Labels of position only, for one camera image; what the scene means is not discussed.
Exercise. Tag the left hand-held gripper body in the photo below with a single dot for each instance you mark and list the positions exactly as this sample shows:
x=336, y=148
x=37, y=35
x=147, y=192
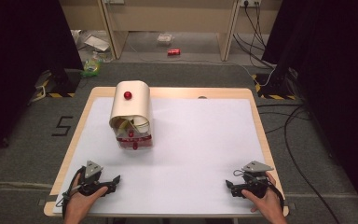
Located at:
x=90, y=178

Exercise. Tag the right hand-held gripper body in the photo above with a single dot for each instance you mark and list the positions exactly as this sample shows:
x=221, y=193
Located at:
x=256, y=182

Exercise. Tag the cream bread box red knob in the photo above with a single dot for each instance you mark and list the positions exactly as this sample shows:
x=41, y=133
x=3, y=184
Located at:
x=132, y=105

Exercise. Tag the person's right hand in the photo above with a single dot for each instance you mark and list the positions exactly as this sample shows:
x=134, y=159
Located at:
x=270, y=203

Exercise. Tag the person's left hand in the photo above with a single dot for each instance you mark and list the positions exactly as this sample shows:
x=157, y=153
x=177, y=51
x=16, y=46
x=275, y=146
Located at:
x=79, y=202

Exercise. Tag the yellow black striped stand base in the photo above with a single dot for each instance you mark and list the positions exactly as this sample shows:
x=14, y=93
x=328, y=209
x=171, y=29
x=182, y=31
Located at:
x=273, y=88
x=54, y=88

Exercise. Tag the green bag on floor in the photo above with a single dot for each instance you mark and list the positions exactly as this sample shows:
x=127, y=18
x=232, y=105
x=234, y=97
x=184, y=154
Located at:
x=91, y=66

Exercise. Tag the black curtain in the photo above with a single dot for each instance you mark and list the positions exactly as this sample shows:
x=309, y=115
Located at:
x=21, y=62
x=332, y=77

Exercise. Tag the red drink can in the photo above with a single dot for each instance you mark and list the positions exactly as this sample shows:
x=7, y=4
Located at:
x=173, y=51

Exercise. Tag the clear plastic packet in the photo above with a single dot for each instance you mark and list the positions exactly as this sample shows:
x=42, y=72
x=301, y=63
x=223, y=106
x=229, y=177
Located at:
x=165, y=39

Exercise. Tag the light wooden desk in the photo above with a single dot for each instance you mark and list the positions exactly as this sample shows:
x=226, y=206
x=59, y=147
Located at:
x=171, y=18

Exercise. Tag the white wall power socket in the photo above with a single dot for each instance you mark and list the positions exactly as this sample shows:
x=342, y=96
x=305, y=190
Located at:
x=250, y=2

